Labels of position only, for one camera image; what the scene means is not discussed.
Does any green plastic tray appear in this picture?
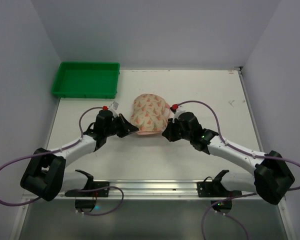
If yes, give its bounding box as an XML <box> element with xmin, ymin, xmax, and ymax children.
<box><xmin>51</xmin><ymin>61</ymin><xmax>120</xmax><ymax>99</ymax></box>

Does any floral fabric laundry bag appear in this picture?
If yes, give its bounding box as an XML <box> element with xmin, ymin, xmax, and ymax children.
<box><xmin>130</xmin><ymin>93</ymin><xmax>171</xmax><ymax>136</ymax></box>

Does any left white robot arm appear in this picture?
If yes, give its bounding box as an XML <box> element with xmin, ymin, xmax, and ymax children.
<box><xmin>20</xmin><ymin>109</ymin><xmax>139</xmax><ymax>201</ymax></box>

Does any purple cable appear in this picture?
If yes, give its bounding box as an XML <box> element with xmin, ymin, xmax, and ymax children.
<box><xmin>0</xmin><ymin>105</ymin><xmax>125</xmax><ymax>216</ymax></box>
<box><xmin>201</xmin><ymin>100</ymin><xmax>300</xmax><ymax>240</ymax></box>

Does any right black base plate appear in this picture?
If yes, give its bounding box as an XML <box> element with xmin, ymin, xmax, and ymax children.
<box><xmin>196</xmin><ymin>176</ymin><xmax>242</xmax><ymax>198</ymax></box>

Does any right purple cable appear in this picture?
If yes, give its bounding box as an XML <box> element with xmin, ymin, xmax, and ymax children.
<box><xmin>201</xmin><ymin>100</ymin><xmax>300</xmax><ymax>240</ymax></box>

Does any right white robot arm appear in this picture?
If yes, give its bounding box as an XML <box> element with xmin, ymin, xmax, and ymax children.
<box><xmin>162</xmin><ymin>112</ymin><xmax>295</xmax><ymax>205</ymax></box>

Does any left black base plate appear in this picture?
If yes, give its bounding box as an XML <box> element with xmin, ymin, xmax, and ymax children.
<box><xmin>64</xmin><ymin>181</ymin><xmax>110</xmax><ymax>198</ymax></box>

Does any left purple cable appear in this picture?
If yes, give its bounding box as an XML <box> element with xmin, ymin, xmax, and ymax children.
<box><xmin>0</xmin><ymin>105</ymin><xmax>125</xmax><ymax>216</ymax></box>

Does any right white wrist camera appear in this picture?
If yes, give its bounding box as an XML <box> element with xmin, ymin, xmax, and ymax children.
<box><xmin>170</xmin><ymin>104</ymin><xmax>186</xmax><ymax>123</ymax></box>

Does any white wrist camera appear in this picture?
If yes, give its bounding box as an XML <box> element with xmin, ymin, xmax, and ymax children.
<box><xmin>170</xmin><ymin>104</ymin><xmax>186</xmax><ymax>123</ymax></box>
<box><xmin>108</xmin><ymin>101</ymin><xmax>119</xmax><ymax>118</ymax></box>

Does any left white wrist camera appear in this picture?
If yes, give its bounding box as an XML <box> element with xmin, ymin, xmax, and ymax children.
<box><xmin>108</xmin><ymin>101</ymin><xmax>119</xmax><ymax>118</ymax></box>

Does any aluminium front rail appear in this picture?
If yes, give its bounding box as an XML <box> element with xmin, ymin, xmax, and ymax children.
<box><xmin>24</xmin><ymin>177</ymin><xmax>283</xmax><ymax>201</ymax></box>

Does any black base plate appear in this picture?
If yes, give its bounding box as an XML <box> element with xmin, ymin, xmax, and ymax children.
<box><xmin>64</xmin><ymin>181</ymin><xmax>110</xmax><ymax>198</ymax></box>
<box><xmin>196</xmin><ymin>176</ymin><xmax>242</xmax><ymax>198</ymax></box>

